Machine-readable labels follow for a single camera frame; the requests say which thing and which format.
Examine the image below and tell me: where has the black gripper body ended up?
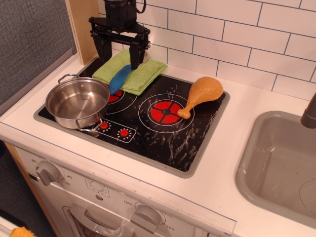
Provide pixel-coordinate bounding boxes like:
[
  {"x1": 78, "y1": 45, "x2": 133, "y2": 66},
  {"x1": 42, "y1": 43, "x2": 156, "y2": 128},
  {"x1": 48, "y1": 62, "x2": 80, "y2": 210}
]
[{"x1": 89, "y1": 9, "x2": 150, "y2": 46}]

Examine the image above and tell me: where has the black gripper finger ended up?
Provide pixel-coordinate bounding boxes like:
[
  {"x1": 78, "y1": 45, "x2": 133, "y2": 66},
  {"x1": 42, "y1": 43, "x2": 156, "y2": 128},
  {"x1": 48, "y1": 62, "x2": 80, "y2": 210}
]
[
  {"x1": 129, "y1": 34, "x2": 150, "y2": 70},
  {"x1": 91, "y1": 33, "x2": 112, "y2": 61}
]

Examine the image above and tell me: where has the blue handled metal spoon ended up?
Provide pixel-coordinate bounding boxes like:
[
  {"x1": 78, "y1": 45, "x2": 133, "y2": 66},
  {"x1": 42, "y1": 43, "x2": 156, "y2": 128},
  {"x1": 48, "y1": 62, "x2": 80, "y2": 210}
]
[{"x1": 109, "y1": 64, "x2": 132, "y2": 95}]

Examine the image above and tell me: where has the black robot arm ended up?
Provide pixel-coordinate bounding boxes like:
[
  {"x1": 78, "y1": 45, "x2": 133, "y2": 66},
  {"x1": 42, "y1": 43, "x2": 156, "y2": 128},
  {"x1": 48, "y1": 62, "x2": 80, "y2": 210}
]
[{"x1": 89, "y1": 0, "x2": 150, "y2": 70}]

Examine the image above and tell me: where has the green folded towel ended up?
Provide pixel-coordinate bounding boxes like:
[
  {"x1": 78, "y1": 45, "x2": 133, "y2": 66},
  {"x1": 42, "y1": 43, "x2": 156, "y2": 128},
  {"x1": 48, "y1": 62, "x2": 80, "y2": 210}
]
[{"x1": 92, "y1": 49, "x2": 167, "y2": 96}]

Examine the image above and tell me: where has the wooden side panel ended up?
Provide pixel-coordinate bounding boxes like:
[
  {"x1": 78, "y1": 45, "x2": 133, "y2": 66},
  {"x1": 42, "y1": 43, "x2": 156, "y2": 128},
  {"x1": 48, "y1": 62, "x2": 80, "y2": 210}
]
[{"x1": 65, "y1": 0, "x2": 100, "y2": 65}]

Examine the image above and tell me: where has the stainless steel pot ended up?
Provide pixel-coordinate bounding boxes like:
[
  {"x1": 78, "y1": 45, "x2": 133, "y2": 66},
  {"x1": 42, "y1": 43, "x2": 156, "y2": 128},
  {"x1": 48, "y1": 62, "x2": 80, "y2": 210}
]
[{"x1": 45, "y1": 74, "x2": 110, "y2": 132}]

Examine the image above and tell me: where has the orange toy chicken drumstick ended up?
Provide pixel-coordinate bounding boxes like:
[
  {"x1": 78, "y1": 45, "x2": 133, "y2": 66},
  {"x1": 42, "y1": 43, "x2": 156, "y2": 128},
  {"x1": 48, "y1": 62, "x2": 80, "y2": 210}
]
[{"x1": 177, "y1": 77, "x2": 224, "y2": 119}]

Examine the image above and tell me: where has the black toy stovetop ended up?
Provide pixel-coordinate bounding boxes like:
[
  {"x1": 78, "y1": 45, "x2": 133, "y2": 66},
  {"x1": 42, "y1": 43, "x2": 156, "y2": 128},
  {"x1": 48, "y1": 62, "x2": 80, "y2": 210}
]
[{"x1": 33, "y1": 56, "x2": 231, "y2": 179}]

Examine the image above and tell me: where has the red left stove knob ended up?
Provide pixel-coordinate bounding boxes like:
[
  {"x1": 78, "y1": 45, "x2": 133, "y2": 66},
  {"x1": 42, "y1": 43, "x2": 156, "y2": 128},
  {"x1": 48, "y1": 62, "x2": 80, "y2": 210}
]
[{"x1": 99, "y1": 122, "x2": 109, "y2": 130}]

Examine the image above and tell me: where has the red stove knob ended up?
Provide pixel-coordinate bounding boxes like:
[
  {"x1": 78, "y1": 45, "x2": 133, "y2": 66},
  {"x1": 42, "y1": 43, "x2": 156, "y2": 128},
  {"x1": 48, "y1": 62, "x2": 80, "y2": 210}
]
[
  {"x1": 99, "y1": 122, "x2": 109, "y2": 130},
  {"x1": 119, "y1": 129, "x2": 129, "y2": 138}
]

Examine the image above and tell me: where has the red right stove knob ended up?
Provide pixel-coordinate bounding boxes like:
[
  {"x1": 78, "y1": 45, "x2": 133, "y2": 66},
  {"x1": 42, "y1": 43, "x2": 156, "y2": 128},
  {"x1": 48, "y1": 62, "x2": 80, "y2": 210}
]
[{"x1": 119, "y1": 129, "x2": 129, "y2": 138}]

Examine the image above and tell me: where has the grey timer knob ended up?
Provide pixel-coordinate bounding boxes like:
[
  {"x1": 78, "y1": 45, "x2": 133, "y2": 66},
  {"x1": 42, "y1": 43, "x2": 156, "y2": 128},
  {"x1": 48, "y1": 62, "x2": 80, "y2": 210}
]
[{"x1": 36, "y1": 161, "x2": 61, "y2": 186}]

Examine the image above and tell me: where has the grey oven temperature knob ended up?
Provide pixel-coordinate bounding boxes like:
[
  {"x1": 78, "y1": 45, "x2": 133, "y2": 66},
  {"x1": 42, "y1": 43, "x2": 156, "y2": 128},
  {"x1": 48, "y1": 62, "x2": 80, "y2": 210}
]
[{"x1": 130, "y1": 205, "x2": 162, "y2": 234}]

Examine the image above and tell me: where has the grey sink basin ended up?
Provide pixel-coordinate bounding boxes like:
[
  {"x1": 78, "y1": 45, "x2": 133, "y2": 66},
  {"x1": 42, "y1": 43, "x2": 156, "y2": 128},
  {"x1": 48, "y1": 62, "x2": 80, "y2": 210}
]
[{"x1": 236, "y1": 111, "x2": 316, "y2": 228}]

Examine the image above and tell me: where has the grey faucet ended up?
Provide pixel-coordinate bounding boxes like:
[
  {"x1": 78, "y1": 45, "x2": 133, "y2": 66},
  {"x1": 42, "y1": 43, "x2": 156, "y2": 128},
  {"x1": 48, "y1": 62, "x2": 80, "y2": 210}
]
[{"x1": 300, "y1": 94, "x2": 316, "y2": 129}]

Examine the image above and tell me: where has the orange object at corner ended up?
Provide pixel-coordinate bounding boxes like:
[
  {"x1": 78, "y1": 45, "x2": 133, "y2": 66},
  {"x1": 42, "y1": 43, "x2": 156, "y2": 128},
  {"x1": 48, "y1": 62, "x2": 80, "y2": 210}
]
[{"x1": 9, "y1": 227, "x2": 35, "y2": 237}]

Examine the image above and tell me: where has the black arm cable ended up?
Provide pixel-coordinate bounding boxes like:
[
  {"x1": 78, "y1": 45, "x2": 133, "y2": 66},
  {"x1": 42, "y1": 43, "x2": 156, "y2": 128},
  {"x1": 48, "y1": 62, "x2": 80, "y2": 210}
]
[{"x1": 132, "y1": 0, "x2": 147, "y2": 14}]

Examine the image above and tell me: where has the grey oven door handle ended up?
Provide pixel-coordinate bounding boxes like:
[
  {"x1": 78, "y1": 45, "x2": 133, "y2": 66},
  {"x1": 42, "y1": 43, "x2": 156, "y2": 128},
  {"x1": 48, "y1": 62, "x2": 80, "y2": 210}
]
[{"x1": 69, "y1": 204, "x2": 135, "y2": 237}]

